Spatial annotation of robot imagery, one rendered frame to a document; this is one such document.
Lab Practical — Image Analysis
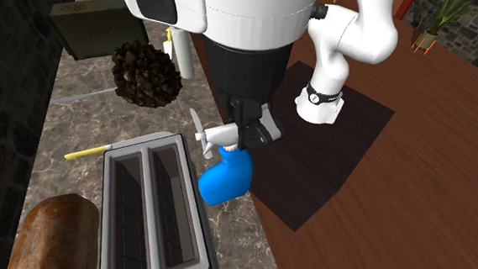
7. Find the yellow-handled knife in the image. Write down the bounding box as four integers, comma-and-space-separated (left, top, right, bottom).
64, 126, 175, 167

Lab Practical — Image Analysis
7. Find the dark green box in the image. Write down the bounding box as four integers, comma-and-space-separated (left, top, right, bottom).
47, 0, 152, 66

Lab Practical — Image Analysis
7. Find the white cylinder bottle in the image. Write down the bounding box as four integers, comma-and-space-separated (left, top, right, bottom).
168, 27, 199, 81

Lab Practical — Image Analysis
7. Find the green potted plant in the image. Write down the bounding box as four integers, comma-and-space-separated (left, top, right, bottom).
411, 0, 478, 58

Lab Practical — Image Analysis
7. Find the brown bread loaf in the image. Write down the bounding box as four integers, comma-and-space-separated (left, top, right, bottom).
7, 190, 102, 269

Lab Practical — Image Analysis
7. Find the silver two-slot toaster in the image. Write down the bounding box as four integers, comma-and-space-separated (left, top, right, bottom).
97, 129, 229, 269

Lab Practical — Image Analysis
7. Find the silver knife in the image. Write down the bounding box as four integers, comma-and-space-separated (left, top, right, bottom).
51, 83, 118, 107

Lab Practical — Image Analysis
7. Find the dark brown pine cone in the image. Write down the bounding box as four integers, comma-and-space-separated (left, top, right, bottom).
108, 38, 186, 110

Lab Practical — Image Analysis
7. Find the dark robot stand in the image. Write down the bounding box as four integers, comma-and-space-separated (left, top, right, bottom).
244, 58, 398, 237

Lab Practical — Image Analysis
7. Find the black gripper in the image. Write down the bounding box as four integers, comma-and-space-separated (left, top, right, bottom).
199, 37, 295, 154

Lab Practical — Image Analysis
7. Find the blue spray bottle white head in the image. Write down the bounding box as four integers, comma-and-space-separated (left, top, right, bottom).
184, 108, 259, 208

